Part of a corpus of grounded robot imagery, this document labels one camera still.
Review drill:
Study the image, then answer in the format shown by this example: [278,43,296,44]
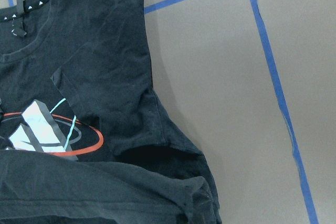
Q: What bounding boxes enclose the black graphic t-shirt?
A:
[1,0,221,223]

